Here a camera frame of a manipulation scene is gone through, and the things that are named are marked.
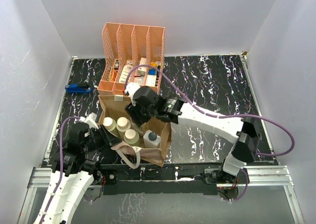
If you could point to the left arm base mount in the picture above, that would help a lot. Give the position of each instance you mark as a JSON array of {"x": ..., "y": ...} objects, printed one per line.
[{"x": 105, "y": 177}]

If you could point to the green bottle beige cap right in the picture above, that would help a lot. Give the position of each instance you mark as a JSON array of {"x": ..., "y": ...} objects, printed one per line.
[{"x": 132, "y": 138}]

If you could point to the orange items in organizer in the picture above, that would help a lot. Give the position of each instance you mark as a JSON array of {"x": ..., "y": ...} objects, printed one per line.
[{"x": 113, "y": 71}]

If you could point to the green bottle beige cap left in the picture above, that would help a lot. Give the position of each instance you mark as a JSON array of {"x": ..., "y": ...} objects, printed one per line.
[{"x": 110, "y": 125}]

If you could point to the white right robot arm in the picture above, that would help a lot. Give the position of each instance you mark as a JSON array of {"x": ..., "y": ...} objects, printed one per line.
[{"x": 242, "y": 133}]

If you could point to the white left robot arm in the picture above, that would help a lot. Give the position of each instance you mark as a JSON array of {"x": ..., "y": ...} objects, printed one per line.
[{"x": 72, "y": 173}]

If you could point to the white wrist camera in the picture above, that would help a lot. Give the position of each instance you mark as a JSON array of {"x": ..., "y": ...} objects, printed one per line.
[
  {"x": 130, "y": 90},
  {"x": 90, "y": 120}
]

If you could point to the pink plastic file organizer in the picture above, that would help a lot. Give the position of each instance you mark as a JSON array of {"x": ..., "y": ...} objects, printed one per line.
[{"x": 129, "y": 43}]

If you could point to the green bottle beige cap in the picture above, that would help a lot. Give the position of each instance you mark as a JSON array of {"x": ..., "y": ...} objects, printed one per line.
[
  {"x": 132, "y": 138},
  {"x": 123, "y": 124},
  {"x": 110, "y": 125}
]

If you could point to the white medicine box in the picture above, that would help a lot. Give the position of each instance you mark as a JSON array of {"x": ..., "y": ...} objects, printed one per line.
[{"x": 126, "y": 69}]

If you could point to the white box with icons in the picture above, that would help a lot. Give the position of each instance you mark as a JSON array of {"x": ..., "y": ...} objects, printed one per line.
[{"x": 151, "y": 80}]

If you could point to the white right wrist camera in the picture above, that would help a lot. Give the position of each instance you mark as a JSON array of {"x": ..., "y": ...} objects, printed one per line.
[{"x": 130, "y": 90}]

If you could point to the blue stapler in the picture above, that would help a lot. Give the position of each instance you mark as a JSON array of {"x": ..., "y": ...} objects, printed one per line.
[{"x": 78, "y": 88}]

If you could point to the yellow blue small boxes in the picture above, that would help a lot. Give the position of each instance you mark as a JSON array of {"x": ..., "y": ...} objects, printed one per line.
[{"x": 155, "y": 68}]

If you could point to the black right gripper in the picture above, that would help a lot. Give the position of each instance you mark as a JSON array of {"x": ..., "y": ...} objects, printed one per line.
[{"x": 134, "y": 112}]

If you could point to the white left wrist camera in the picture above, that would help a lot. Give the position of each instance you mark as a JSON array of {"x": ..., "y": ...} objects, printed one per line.
[{"x": 90, "y": 120}]

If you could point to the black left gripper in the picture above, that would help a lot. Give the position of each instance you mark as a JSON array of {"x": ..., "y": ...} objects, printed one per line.
[{"x": 110, "y": 139}]

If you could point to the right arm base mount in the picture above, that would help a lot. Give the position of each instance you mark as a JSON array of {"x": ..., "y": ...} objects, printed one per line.
[{"x": 218, "y": 176}]

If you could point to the green bottle beige cap middle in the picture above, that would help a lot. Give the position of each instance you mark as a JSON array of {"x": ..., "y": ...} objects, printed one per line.
[{"x": 123, "y": 124}]

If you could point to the white red small box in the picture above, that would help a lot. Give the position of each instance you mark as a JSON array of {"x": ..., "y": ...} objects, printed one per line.
[{"x": 141, "y": 71}]

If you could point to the white bottle dark grey cap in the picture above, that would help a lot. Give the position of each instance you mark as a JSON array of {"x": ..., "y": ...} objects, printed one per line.
[{"x": 151, "y": 140}]

